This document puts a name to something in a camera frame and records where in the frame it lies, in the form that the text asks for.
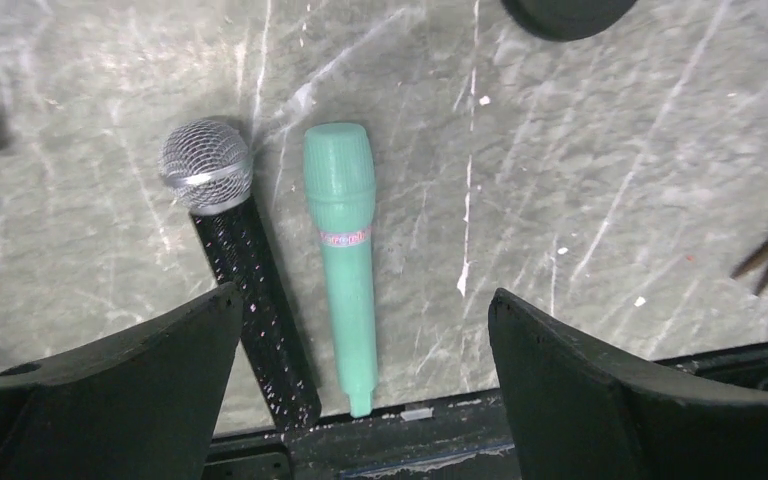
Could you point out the black silver-mesh microphone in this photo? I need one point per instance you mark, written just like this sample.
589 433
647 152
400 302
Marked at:
208 167

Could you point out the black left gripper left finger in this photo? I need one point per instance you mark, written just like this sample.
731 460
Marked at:
138 404

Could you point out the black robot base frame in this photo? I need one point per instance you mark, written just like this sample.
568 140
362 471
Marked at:
458 437

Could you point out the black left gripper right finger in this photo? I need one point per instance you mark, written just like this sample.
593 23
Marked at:
580 408

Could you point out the mint green toy microphone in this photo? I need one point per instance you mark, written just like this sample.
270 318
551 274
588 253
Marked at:
340 189

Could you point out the black round-base mic stand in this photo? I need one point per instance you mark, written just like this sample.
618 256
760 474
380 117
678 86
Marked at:
566 20

